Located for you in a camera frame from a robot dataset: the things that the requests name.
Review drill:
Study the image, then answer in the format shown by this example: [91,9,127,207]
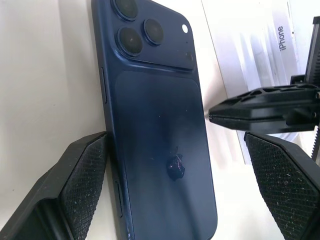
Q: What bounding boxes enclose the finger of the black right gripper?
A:
[208,84,320,120]
[209,116,315,134]

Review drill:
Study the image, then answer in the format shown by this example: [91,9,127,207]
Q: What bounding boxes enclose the dark blue smartphone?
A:
[90,0,219,240]

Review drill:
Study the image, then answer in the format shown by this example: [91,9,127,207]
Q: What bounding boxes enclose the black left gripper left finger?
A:
[0,131,109,240]

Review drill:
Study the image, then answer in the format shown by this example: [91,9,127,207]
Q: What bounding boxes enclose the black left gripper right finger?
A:
[244,131,320,240]

